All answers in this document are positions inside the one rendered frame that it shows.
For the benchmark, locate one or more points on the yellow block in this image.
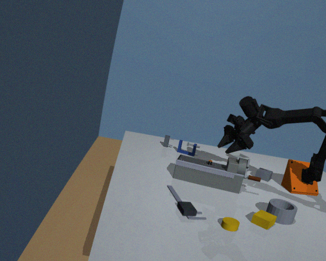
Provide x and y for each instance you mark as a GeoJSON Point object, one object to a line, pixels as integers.
{"type": "Point", "coordinates": [263, 219]}

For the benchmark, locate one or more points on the blue c-clamp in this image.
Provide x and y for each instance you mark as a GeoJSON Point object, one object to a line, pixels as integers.
{"type": "Point", "coordinates": [186, 152]}

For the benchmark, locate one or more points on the yellow short cylinder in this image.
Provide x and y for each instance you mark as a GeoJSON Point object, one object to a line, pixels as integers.
{"type": "Point", "coordinates": [230, 224]}

